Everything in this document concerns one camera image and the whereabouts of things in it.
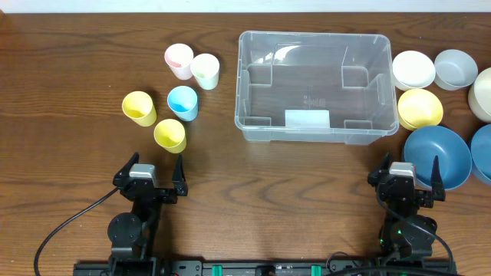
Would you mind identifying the white small bowl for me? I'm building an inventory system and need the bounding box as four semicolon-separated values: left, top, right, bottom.
392;51;436;91

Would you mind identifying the grey small bowl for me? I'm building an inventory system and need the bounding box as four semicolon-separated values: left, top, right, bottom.
434;49;478;90

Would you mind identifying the yellow cup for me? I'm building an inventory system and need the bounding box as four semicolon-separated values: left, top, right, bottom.
153;119;186;153
121;91;157;127

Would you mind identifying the pale green cup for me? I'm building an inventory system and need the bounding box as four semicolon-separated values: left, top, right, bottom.
190;54;219;90

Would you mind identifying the black cable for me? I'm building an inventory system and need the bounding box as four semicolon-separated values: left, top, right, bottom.
325;191;456;276
33;186;120;276

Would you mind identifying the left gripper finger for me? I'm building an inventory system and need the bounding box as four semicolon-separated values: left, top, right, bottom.
113;152;140;188
172;154;189;196

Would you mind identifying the left black cable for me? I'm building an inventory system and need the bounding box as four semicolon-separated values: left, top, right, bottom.
33;186;120;276

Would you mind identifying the yellow cup near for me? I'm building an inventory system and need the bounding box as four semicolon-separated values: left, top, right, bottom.
153;119;186;153

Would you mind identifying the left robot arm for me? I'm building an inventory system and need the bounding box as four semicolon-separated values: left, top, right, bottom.
104;153;189;276

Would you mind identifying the yellow small bowl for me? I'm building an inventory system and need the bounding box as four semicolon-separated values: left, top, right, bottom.
397;89;443;131

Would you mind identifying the right black cable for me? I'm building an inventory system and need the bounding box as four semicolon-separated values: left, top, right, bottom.
325;191;456;276

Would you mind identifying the yellow cup far left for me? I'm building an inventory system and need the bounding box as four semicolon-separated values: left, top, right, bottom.
121;91;157;127

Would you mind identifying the clear plastic storage bin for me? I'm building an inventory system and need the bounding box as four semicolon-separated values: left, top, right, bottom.
235;31;399;145

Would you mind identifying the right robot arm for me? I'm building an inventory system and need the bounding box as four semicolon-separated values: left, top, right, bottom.
367;154;446;265

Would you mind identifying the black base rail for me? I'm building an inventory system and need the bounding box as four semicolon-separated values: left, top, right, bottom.
72;259;457;276

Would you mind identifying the pink cup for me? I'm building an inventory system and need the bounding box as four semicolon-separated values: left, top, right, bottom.
164;44;194;81

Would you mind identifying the dark blue large bowl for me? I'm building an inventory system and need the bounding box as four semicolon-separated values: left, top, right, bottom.
401;126;473;190

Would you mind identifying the beige large bowl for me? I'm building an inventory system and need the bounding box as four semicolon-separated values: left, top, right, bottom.
468;67;491;123

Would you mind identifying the blue cup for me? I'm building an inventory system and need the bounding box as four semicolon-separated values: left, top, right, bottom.
167;86;199;122

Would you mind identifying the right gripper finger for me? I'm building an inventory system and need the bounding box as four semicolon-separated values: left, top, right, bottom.
430;156;446;202
367;153;391;188

